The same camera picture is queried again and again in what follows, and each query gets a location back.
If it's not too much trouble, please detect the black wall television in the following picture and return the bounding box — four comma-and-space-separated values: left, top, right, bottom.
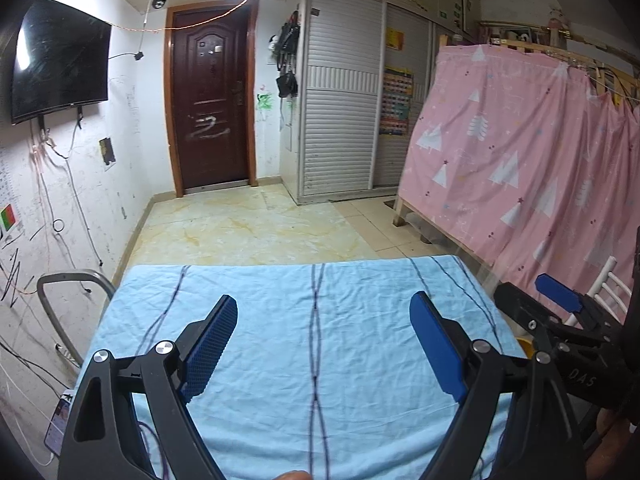
11, 0, 112, 126

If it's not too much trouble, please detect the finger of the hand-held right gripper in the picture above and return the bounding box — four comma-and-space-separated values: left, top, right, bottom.
494, 282, 581, 347
535, 273, 608, 330

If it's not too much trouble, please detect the grey metal tube frame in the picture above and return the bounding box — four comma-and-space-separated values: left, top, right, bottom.
36, 270, 117, 366

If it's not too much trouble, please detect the smartphone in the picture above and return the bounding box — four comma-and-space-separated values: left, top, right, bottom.
44, 394, 76, 456

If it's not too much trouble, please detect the brown wooden door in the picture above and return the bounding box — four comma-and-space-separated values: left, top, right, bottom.
165, 0, 260, 198

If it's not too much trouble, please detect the white slatted wardrobe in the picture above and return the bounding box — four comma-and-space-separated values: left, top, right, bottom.
297, 0, 441, 206

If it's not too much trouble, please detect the colourful grid chart poster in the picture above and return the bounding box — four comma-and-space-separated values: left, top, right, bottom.
378, 64, 415, 137

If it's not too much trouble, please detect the pink tree-print curtain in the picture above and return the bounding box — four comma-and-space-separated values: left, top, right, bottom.
397, 44, 640, 311

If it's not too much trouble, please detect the person's right hand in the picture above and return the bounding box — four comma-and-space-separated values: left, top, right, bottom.
585, 407, 627, 480

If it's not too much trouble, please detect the eye chart poster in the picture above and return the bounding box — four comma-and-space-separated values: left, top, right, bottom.
0, 150, 23, 241

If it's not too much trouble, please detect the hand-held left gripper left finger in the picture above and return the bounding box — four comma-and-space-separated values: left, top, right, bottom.
57, 294, 239, 480

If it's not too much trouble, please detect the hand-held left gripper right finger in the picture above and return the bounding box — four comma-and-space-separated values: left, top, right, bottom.
409, 290, 587, 480

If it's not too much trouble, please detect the light blue striped sheet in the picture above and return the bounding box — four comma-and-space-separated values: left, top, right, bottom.
75, 255, 526, 480

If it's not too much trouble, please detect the wooden bed frame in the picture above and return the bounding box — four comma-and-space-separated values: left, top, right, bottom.
392, 20, 640, 271

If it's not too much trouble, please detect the orange string light cable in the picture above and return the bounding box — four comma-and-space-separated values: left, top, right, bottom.
107, 0, 266, 33

